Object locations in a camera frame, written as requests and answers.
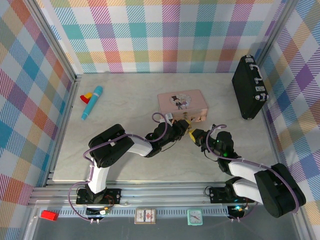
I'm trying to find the pink tin box cartoon couple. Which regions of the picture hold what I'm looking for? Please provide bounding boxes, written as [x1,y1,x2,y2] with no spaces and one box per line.
[157,89,209,124]

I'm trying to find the black briefcase silver latches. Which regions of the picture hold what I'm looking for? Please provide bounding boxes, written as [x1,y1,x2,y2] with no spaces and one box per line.
[231,54,270,120]

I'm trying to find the small teal alarm clock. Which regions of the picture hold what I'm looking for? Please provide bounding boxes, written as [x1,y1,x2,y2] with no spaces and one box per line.
[187,208,203,226]

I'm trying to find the teal marker pen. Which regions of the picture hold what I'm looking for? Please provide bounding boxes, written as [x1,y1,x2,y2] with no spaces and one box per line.
[81,85,104,121]

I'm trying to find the playing card box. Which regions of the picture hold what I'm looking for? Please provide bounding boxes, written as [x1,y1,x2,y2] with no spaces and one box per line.
[134,208,157,225]

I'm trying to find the red yellow toy block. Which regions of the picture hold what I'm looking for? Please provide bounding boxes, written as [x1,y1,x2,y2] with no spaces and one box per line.
[79,91,94,104]

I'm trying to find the red plastic block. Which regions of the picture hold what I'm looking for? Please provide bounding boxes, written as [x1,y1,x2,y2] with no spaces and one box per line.
[40,209,60,222]

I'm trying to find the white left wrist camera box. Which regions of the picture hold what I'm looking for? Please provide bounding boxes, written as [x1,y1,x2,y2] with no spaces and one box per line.
[164,112,175,126]

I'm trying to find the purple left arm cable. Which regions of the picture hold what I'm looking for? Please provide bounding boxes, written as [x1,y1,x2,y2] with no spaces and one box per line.
[68,112,174,223]

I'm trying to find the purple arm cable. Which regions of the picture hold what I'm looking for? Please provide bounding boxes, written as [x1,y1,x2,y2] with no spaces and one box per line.
[68,112,174,223]
[203,123,301,222]

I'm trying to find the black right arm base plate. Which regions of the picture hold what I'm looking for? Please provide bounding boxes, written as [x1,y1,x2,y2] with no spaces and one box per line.
[208,186,256,204]

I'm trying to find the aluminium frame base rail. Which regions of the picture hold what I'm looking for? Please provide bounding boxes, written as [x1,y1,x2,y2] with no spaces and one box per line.
[27,178,305,209]

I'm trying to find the grey slotted cable duct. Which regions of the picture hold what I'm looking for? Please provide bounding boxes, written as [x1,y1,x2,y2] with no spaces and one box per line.
[59,208,232,218]

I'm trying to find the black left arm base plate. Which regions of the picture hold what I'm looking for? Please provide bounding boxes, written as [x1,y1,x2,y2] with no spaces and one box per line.
[75,187,123,206]

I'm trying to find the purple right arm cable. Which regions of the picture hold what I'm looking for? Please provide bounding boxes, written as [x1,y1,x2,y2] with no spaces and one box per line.
[203,123,301,222]

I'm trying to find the aluminium frame corner post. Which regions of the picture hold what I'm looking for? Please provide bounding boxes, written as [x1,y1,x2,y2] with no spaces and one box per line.
[23,0,82,83]
[254,0,302,68]

